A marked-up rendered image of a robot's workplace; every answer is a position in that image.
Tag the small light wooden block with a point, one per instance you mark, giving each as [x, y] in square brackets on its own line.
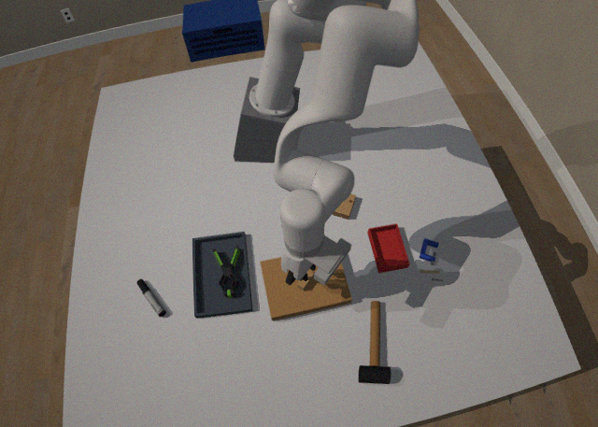
[302, 284]

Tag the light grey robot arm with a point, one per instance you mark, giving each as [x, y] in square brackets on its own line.
[355, 39]

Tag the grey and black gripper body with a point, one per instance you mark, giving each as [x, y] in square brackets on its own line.
[299, 266]

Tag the small tan wooden block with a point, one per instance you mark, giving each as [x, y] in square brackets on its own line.
[343, 211]

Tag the mallet with black head and wooden handle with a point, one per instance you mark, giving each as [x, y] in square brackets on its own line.
[375, 373]

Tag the light wooden board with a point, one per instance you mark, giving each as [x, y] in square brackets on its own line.
[287, 301]

